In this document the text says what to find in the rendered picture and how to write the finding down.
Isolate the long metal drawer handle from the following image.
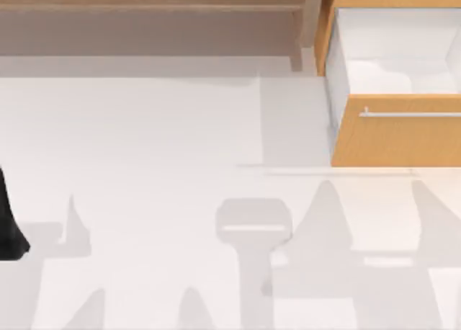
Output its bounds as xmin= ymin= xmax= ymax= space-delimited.
xmin=359 ymin=106 xmax=461 ymax=119

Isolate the open drawer grey inside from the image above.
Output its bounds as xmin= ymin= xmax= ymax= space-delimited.
xmin=324 ymin=7 xmax=461 ymax=136

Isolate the pale wooden drawer front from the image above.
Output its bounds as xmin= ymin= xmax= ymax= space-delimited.
xmin=330 ymin=94 xmax=461 ymax=168

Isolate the brown wooden open shelf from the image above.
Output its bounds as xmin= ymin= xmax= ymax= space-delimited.
xmin=0 ymin=0 xmax=324 ymax=73

